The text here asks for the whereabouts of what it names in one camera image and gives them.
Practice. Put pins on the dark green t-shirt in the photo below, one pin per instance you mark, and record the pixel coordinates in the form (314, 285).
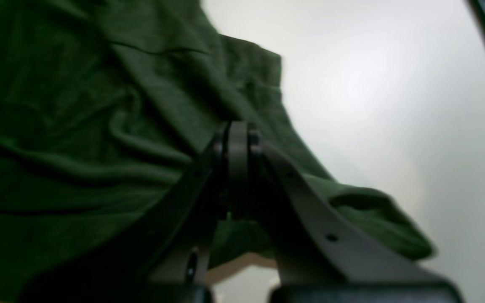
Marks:
(103, 106)

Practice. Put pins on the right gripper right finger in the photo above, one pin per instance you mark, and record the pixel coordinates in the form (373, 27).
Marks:
(322, 258)

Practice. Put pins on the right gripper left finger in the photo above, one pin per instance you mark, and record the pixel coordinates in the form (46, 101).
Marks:
(164, 256)

